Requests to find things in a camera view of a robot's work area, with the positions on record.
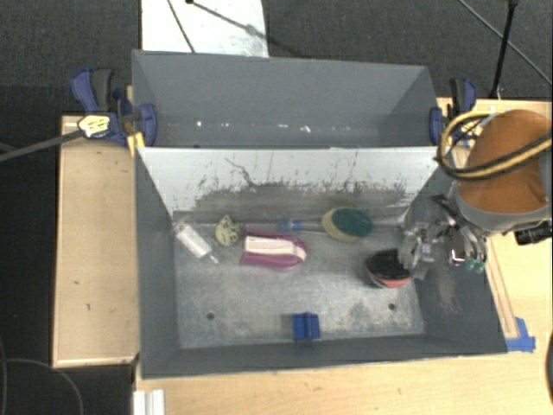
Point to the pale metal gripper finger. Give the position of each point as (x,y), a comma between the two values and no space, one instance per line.
(408,249)
(420,268)

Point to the grey metal bin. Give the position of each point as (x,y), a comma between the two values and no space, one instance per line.
(276,102)

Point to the pale wood board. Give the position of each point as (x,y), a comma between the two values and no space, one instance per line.
(97,249)

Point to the black cylinder on white bracket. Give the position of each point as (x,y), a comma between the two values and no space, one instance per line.
(535,233)

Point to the green and yellow sponge brush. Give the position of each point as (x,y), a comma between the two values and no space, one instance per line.
(347,224)

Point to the beige speckled egg toy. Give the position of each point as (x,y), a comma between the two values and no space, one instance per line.
(228,231)

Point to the black and red round object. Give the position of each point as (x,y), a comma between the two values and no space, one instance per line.
(385,270)

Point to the clear plastic bottle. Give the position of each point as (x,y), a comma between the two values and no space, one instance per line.
(193,239)

